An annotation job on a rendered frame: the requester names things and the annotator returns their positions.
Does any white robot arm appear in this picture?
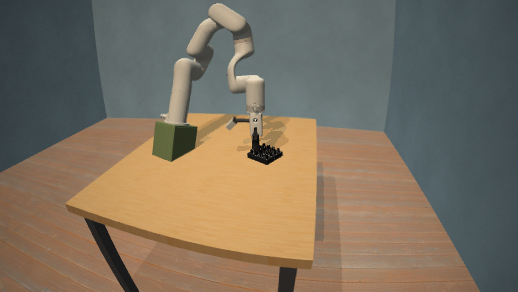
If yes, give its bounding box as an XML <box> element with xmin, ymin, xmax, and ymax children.
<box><xmin>160</xmin><ymin>3</ymin><xmax>265</xmax><ymax>126</ymax></box>

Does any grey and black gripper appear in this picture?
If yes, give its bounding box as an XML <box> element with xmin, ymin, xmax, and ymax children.
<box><xmin>246</xmin><ymin>110</ymin><xmax>265</xmax><ymax>151</ymax></box>

